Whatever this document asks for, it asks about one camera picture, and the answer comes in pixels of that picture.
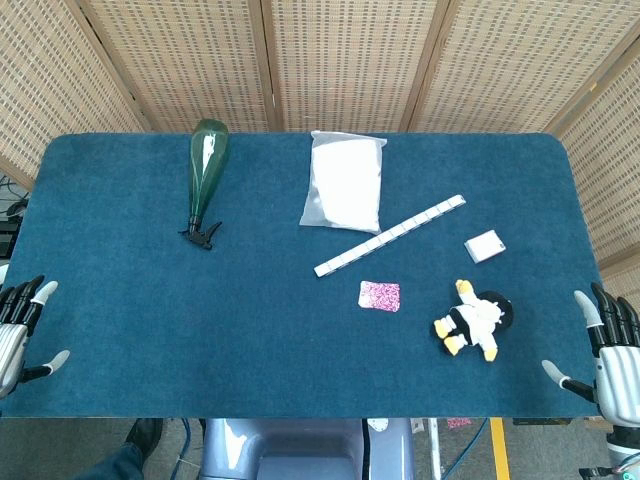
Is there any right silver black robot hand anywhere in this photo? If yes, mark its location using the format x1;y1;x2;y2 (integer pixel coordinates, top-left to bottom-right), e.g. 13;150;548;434
541;282;640;426

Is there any black electronic device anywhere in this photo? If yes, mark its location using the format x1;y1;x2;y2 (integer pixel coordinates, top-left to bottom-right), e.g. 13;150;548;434
0;219;19;260

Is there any blue floor cable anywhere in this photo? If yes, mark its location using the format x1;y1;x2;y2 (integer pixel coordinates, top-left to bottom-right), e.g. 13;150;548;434
175;418;195;464

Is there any blue jeans leg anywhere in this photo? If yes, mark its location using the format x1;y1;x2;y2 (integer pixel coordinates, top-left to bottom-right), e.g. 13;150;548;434
74;444;146;480

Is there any pink patterned card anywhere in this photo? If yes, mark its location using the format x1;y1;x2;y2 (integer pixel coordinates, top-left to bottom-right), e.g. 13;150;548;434
358;280;402;314

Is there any white blue snake puzzle strip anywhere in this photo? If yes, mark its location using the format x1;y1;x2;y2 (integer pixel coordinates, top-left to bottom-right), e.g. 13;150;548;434
313;194;466;278

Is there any black shoe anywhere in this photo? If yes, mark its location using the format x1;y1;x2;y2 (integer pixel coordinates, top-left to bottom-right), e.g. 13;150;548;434
124;418;166;464

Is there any blue carpet table cover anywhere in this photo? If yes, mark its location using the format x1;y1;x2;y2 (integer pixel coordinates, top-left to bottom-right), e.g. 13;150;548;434
0;132;609;420

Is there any white tissue pack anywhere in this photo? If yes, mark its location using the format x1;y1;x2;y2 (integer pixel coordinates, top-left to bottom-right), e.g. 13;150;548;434
463;229;506;264

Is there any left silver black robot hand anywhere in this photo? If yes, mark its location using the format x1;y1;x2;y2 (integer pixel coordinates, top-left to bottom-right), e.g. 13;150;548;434
0;274;71;401

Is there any white filled plastic bag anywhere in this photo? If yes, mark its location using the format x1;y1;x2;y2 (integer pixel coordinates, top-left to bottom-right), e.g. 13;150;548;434
298;130;389;235

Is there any green spray bottle black trigger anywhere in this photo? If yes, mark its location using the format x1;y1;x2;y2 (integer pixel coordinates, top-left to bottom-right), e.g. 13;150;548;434
178;118;231;251

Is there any blue-grey robot torso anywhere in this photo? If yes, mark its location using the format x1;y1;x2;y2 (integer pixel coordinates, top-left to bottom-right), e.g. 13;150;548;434
199;418;416;480

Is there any penguin plush toy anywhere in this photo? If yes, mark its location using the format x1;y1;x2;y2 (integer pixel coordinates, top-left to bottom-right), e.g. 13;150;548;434
432;278;514;364

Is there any woven wicker folding screen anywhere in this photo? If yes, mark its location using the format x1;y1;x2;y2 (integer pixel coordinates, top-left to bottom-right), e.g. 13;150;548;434
0;0;640;321

